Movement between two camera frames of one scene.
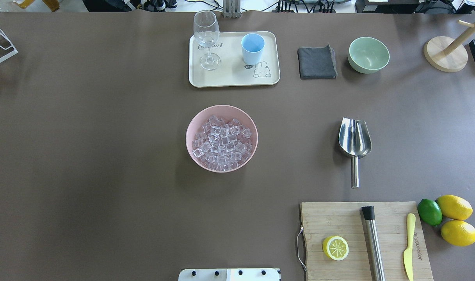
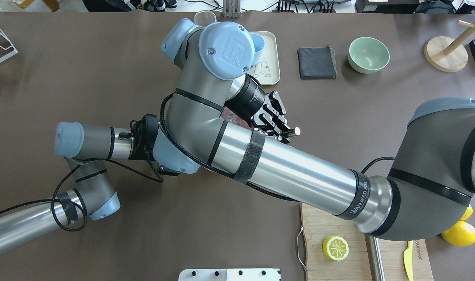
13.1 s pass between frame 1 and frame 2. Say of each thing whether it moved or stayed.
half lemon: stayed
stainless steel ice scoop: moved
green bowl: stayed
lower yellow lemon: stayed
